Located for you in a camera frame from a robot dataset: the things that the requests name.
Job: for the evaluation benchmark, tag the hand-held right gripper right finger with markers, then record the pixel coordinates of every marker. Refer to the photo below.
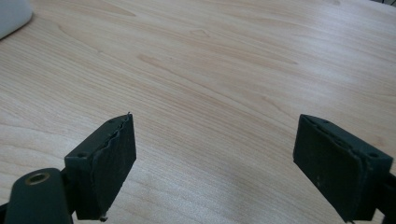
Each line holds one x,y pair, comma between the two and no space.
339,168

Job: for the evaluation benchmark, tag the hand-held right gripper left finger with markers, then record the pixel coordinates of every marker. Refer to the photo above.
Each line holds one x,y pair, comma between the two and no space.
99,169

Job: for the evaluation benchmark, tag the grey plastic container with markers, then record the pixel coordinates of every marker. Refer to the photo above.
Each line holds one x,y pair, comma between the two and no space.
11,14

